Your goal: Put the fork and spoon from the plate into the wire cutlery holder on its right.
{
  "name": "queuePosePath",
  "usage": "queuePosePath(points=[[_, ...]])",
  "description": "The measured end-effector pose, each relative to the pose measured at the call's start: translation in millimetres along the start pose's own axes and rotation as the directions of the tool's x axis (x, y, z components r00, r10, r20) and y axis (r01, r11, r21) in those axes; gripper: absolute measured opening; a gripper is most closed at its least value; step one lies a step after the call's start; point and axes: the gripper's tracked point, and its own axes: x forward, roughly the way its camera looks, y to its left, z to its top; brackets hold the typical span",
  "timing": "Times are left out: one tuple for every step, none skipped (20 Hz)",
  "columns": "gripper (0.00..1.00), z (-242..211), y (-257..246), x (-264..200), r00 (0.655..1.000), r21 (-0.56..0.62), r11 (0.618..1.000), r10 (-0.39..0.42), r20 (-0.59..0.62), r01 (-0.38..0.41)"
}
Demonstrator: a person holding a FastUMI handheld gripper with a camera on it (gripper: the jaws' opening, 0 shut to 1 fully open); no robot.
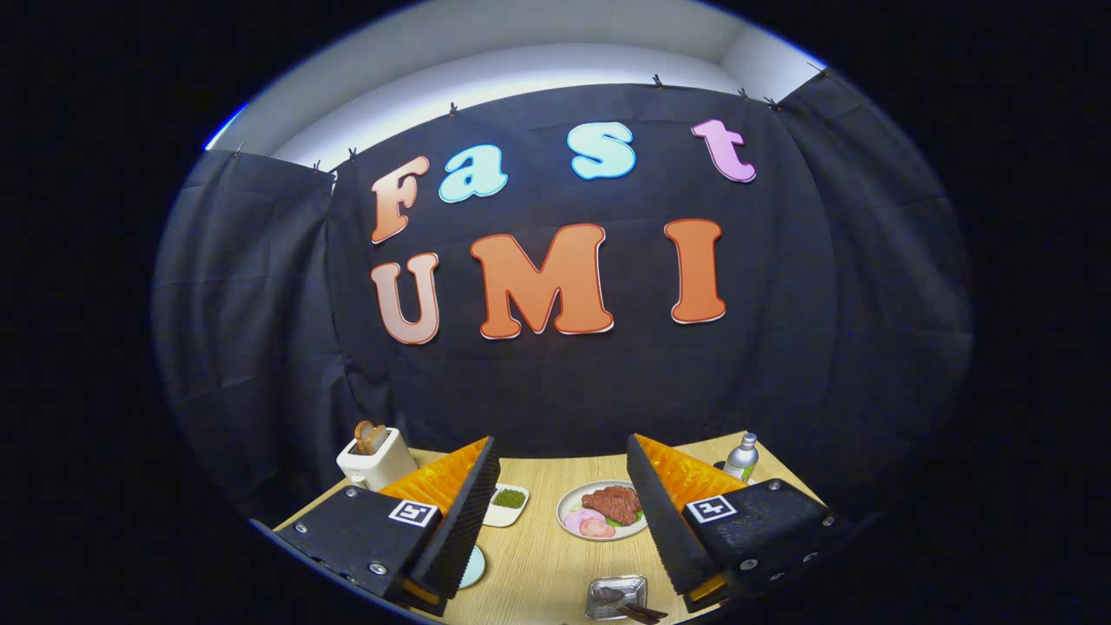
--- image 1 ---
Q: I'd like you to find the brown meat steak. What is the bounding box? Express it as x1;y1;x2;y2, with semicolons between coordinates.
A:
581;486;643;526

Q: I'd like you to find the white oval plate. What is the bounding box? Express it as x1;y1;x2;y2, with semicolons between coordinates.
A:
556;480;648;541

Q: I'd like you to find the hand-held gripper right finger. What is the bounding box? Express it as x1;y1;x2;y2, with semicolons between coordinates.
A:
626;433;843;614

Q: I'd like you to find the silver bottle with green label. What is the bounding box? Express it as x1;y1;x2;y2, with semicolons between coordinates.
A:
723;432;760;483

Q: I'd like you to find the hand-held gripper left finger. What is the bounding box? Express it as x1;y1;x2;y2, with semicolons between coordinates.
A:
252;436;502;617

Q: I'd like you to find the black backdrop cloth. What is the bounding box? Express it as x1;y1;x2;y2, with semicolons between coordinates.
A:
152;65;975;526

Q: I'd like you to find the spoon with wooden handle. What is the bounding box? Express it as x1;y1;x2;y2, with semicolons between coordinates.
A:
593;587;648;619

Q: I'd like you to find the metal wire cutlery basket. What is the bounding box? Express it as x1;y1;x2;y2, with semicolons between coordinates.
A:
584;575;649;621

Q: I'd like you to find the white toaster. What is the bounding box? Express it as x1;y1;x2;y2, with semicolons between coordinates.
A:
337;425;419;492

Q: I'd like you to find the white divided tray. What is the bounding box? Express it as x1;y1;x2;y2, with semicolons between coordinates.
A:
483;484;530;529

